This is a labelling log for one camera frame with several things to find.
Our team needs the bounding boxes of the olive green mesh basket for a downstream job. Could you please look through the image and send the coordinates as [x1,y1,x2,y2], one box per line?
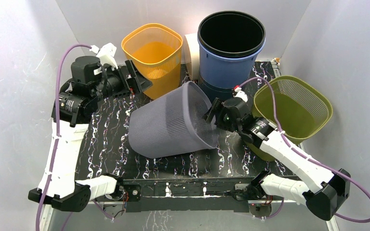
[245,76,333,161]

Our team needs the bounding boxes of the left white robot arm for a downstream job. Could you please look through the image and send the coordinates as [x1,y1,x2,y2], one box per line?
[28,56,152,212]

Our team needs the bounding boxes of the orange mesh waste basket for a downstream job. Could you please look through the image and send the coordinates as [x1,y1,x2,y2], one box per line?
[121,23,183,100]

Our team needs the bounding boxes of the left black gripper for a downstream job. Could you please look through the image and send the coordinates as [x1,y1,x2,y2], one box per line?
[92,60,152,102]

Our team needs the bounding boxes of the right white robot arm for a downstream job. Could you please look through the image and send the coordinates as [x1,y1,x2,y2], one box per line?
[203,97,350,221]

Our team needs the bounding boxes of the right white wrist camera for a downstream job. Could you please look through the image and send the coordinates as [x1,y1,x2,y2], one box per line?
[233,86,248,103]

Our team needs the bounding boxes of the grey mesh waste basket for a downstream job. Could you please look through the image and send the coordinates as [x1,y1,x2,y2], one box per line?
[128,81,218,158]

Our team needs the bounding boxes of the blue plastic bin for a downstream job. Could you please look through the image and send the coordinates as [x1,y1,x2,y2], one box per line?
[198,41,264,101]

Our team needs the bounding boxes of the white curved plastic object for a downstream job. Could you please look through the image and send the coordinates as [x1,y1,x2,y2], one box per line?
[183,33,199,81]

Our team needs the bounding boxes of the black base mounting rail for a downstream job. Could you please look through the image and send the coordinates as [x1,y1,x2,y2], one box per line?
[123,178,265,213]

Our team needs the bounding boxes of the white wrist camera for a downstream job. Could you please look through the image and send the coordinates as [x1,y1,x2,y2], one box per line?
[89,43,118,68]
[233,86,248,103]

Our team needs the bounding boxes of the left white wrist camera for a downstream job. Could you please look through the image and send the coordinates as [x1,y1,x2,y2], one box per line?
[89,43,118,68]

